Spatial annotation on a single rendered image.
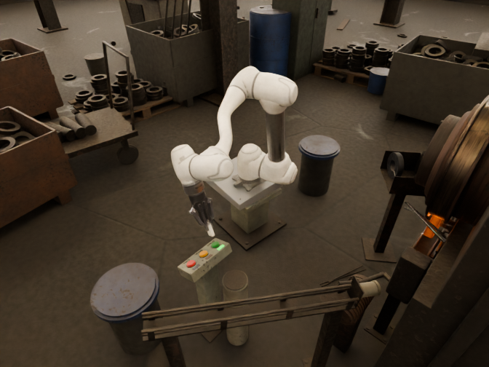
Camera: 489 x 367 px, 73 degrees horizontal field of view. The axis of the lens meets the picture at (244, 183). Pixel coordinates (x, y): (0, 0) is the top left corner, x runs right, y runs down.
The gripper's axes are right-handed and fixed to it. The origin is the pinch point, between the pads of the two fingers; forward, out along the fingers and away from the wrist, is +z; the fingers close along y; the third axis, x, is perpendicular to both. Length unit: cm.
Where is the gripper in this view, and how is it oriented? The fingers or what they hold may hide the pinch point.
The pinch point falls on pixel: (209, 229)
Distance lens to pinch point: 155.5
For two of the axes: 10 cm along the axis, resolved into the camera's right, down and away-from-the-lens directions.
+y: 6.8, -4.6, 5.7
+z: 2.6, 8.8, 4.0
